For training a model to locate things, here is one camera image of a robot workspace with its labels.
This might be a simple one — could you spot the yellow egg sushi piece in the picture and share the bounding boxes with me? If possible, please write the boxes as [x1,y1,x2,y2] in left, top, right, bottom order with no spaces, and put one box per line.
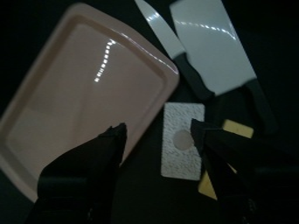
[197,118,255,201]

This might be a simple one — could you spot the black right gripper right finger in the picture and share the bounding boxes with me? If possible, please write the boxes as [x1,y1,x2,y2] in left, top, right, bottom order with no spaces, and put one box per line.
[189,118,299,224]

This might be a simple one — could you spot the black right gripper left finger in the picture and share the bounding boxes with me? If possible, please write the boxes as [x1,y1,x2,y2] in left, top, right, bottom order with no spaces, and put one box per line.
[23,122,128,224]

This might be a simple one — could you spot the pink plastic tray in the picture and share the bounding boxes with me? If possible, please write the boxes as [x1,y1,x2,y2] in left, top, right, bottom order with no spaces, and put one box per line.
[0,3,181,203]

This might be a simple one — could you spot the small white toy knife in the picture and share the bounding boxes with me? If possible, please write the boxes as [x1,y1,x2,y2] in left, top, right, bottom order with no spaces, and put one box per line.
[133,0,215,101]

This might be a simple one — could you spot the white rice sushi block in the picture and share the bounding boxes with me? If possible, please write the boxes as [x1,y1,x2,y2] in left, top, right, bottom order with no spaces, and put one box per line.
[160,102,205,182]

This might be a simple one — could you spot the large white toy cleaver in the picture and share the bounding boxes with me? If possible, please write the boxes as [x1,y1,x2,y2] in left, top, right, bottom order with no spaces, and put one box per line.
[168,0,279,135]

